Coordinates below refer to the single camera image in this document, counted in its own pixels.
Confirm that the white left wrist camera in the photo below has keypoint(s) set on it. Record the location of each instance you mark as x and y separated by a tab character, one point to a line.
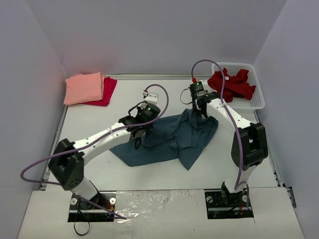
149	97

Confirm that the crumpled dark red t shirt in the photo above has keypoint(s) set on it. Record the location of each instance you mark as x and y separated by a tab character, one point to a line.
235	86

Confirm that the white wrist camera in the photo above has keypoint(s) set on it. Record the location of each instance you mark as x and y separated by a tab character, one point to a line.
205	87
149	97

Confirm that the white perforated plastic basket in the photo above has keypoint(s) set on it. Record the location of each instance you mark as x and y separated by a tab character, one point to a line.
257	102

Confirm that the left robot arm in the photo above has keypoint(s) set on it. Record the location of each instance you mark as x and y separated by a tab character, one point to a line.
70	158

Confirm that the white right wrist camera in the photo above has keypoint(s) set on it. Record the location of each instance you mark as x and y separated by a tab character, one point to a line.
205	87

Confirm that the folded salmon pink t shirt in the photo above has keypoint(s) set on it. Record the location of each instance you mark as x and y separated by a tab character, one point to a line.
84	88

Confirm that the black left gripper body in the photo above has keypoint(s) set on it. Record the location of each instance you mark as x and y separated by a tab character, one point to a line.
139	133

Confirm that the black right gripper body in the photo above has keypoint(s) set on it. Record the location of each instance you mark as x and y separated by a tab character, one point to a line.
200	103

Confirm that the teal blue t shirt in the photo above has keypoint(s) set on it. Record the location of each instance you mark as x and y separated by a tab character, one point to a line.
181	137

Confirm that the aluminium table edge rail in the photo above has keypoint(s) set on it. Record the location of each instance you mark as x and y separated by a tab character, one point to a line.
267	174

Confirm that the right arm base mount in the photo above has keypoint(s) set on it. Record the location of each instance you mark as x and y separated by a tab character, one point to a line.
217	208

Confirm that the folded magenta t shirt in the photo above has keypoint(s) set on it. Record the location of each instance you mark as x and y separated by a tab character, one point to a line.
109	87

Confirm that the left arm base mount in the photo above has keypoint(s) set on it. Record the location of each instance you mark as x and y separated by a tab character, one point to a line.
82	211

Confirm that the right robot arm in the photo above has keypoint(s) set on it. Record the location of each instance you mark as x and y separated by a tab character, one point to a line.
249	145

